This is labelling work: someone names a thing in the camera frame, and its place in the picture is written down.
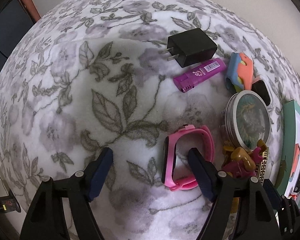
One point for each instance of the orange blue toy car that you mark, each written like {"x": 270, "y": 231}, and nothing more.
{"x": 296, "y": 157}
{"x": 239, "y": 74}

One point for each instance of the pink yellow toy figure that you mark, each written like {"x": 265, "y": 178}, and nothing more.
{"x": 239, "y": 163}

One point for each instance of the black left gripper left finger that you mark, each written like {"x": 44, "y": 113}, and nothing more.
{"x": 45, "y": 218}

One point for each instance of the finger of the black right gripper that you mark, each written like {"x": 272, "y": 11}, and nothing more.
{"x": 287, "y": 210}

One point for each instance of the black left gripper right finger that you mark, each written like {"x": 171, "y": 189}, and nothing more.
{"x": 255, "y": 216}

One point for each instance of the gold black hair comb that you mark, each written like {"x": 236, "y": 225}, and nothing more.
{"x": 262, "y": 166}

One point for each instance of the purple lighter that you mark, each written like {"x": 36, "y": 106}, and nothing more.
{"x": 199, "y": 74}

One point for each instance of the floral grey white blanket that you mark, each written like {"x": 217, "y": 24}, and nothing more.
{"x": 90, "y": 74}

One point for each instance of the teal rimmed white box lid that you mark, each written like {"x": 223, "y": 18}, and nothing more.
{"x": 291, "y": 136}

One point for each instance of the white smart watch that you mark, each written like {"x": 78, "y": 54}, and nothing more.
{"x": 260, "y": 87}

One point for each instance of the round green tin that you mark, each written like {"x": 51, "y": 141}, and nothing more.
{"x": 245, "y": 120}

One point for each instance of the black wall charger adapter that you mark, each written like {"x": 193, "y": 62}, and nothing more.
{"x": 190, "y": 47}

